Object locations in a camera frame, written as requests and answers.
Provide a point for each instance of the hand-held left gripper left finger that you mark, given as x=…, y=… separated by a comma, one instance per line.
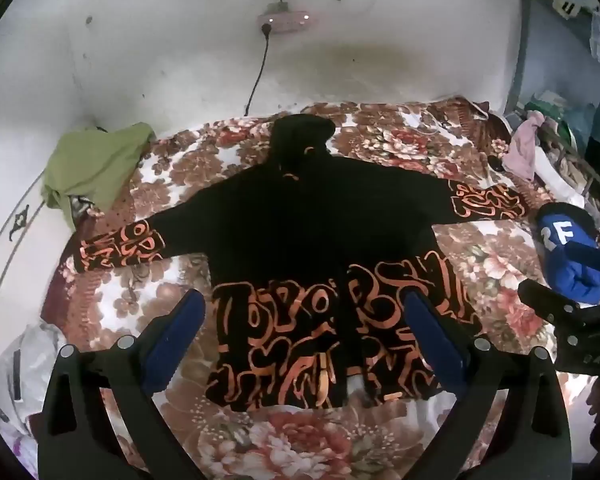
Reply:
x=175, y=340

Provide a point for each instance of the metal rack with clothes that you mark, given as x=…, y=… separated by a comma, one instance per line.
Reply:
x=526, y=60

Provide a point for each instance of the green cloth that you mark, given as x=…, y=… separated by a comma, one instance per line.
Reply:
x=95, y=165

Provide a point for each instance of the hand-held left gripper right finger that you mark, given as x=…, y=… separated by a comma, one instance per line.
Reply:
x=430, y=340

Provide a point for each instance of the white cloth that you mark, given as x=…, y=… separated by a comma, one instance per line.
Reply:
x=547, y=172

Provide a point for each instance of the pink power strip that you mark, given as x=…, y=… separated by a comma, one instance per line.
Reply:
x=290, y=22

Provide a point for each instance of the small black object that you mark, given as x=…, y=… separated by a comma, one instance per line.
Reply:
x=495, y=162

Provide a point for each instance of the blue garment with white letters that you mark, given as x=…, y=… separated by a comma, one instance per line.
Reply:
x=570, y=260

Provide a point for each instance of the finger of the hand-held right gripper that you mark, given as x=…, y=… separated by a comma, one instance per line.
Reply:
x=545, y=300

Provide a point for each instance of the white plastic bag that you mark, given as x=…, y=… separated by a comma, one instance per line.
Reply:
x=25, y=375

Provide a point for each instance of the pink cloth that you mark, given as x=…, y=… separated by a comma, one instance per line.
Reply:
x=522, y=150

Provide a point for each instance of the floral blanket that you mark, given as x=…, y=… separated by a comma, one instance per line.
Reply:
x=480, y=260

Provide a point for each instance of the black hoodie with orange print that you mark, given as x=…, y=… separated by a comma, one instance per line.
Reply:
x=300, y=220

